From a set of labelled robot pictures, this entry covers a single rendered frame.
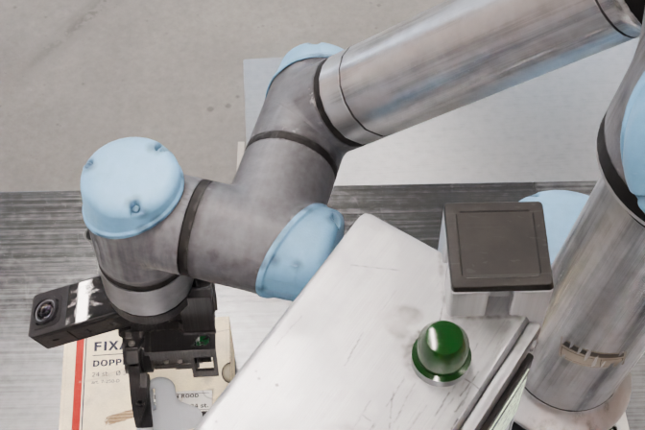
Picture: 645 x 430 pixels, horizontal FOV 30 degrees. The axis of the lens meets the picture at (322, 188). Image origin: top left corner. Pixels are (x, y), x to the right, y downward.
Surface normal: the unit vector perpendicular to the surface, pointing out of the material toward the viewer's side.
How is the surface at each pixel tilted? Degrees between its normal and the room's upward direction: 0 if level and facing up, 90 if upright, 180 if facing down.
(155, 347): 1
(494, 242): 0
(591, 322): 86
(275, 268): 53
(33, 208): 0
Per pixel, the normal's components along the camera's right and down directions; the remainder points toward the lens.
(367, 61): -0.72, -0.19
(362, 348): 0.00, -0.58
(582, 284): -0.84, 0.38
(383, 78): -0.66, 0.15
